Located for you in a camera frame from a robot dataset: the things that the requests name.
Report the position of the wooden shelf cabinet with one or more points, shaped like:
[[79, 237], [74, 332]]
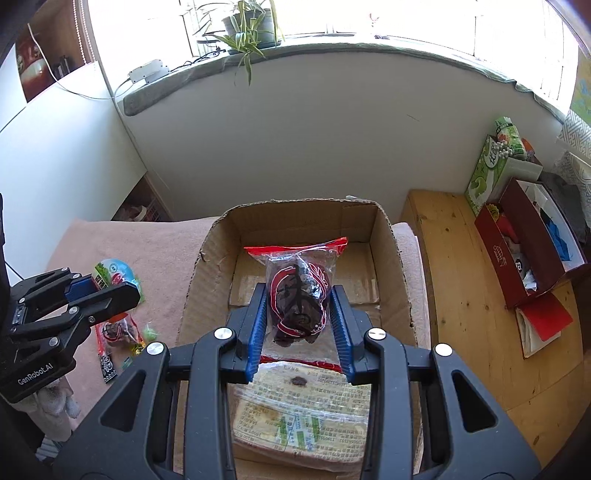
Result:
[[53, 44]]

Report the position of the yellow candy packet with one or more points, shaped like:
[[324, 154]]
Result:
[[134, 351]]

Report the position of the red-edged dried fruit bag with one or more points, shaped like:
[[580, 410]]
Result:
[[298, 283]]

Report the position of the white lace tablecloth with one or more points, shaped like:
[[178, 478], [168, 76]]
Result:
[[574, 165]]

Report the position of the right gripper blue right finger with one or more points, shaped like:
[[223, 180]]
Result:
[[349, 326]]

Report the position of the large cracker packet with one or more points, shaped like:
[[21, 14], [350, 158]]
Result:
[[302, 415]]

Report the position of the dark red gift box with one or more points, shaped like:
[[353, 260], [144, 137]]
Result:
[[562, 235]]

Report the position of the red booklet on floor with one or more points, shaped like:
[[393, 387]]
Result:
[[541, 322]]

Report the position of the white power adapter box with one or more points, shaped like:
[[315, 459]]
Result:
[[149, 73]]

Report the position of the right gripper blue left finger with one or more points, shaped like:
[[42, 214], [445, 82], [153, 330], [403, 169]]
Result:
[[249, 325]]

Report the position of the round jelly cup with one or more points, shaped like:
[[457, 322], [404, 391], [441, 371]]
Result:
[[110, 272]]

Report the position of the open cardboard box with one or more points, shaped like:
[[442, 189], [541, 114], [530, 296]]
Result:
[[369, 270]]

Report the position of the green gift bag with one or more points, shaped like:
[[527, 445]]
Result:
[[504, 156]]

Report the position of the pale green candy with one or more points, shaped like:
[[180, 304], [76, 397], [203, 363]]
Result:
[[149, 334]]

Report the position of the red shoe box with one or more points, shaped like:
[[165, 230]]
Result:
[[503, 263]]

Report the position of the potted spider plant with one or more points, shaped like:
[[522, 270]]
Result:
[[245, 28]]

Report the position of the landscape scroll painting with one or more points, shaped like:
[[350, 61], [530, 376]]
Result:
[[581, 99]]

